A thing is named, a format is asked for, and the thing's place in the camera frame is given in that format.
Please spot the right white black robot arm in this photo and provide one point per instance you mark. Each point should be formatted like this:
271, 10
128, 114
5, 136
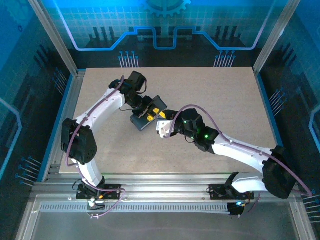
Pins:
240, 152

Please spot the aluminium table side rail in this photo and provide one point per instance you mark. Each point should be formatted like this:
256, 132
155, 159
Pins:
76, 82

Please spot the black controller box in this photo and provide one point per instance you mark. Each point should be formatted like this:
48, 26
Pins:
236, 209

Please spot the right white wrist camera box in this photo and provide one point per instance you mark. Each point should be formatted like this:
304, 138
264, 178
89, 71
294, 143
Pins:
163, 127

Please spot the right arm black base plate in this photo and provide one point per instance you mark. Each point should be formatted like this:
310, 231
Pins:
217, 191

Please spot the starry night tin box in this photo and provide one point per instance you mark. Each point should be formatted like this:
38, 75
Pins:
141, 123

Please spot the aluminium frame rail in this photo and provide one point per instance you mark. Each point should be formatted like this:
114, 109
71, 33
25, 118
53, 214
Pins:
162, 185

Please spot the aluminium frame post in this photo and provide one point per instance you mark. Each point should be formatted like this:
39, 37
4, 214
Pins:
275, 35
55, 40

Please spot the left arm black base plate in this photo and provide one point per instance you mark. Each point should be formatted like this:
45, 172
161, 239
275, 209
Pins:
112, 191

